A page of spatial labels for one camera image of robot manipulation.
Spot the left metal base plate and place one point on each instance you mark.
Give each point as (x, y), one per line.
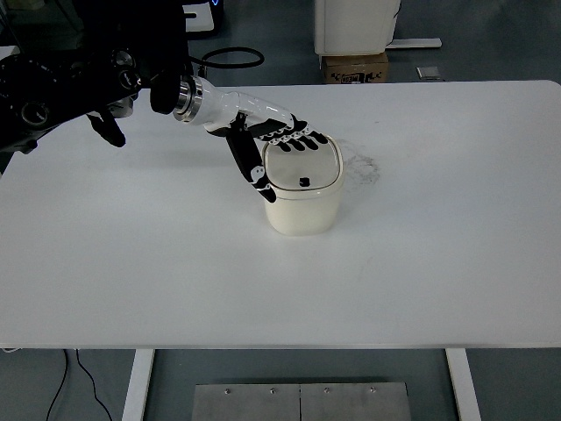
(247, 402)

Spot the white right table leg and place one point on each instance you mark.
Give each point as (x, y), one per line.
(462, 384)

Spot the cream trash can with lid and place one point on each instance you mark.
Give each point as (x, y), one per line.
(308, 186)

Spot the white left table leg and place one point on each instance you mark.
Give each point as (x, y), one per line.
(138, 387)

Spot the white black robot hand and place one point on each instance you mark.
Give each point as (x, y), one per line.
(202, 104)

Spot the brown cardboard box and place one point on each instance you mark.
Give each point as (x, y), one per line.
(355, 69)

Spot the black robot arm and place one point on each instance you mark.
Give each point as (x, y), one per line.
(128, 46)

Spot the metal base plate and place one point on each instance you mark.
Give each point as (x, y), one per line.
(355, 401)
(247, 402)

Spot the white table foot bar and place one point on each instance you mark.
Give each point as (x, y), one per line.
(418, 43)

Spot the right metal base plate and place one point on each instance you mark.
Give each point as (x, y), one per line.
(355, 401)

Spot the white table leg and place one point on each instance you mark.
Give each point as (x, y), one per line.
(138, 387)
(462, 384)

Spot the grey floor plate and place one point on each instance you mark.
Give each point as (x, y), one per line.
(429, 73)

